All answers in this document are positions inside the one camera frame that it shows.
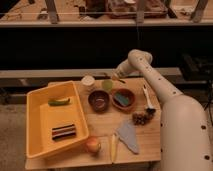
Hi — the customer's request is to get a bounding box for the purple grapes toy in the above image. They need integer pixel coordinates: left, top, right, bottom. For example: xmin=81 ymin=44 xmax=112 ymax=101
xmin=132 ymin=113 xmax=154 ymax=125

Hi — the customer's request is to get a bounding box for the red yellow apple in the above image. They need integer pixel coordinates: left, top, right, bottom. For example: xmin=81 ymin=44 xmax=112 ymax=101
xmin=85 ymin=136 xmax=101 ymax=154

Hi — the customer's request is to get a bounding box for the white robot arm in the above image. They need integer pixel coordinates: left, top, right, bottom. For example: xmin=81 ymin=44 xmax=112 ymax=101
xmin=112 ymin=49 xmax=213 ymax=171

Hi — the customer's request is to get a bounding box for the orange clay bowl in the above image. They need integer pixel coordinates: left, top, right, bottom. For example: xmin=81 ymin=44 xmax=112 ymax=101
xmin=111 ymin=88 xmax=135 ymax=113

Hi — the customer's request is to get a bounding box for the green plastic cup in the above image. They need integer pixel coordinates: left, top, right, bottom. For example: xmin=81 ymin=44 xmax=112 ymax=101
xmin=101 ymin=79 xmax=113 ymax=92

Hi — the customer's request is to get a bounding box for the white cup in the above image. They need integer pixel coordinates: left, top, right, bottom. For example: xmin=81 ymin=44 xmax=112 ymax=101
xmin=81 ymin=75 xmax=95 ymax=91

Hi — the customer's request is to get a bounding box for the blue sponge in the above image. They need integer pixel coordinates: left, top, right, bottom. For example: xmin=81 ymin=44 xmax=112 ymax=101
xmin=114 ymin=93 xmax=130 ymax=107

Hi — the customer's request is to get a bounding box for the yellow plastic bin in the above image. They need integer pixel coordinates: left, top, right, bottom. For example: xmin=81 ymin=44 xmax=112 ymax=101
xmin=26 ymin=81 xmax=89 ymax=159

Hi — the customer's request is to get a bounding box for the wooden table board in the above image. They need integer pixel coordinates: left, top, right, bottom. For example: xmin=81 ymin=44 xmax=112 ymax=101
xmin=26 ymin=81 xmax=161 ymax=170

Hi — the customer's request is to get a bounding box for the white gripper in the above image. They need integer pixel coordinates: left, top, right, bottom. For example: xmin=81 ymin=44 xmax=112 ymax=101
xmin=111 ymin=64 xmax=128 ymax=80

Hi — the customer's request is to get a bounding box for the striped black block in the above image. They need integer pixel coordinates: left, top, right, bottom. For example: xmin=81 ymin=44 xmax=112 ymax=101
xmin=52 ymin=124 xmax=76 ymax=140

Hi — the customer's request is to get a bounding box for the dark purple bowl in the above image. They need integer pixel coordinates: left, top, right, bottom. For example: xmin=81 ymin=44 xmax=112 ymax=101
xmin=88 ymin=90 xmax=110 ymax=113

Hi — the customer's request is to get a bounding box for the grey cloth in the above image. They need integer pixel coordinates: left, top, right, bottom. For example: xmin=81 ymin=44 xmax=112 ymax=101
xmin=116 ymin=120 xmax=139 ymax=154

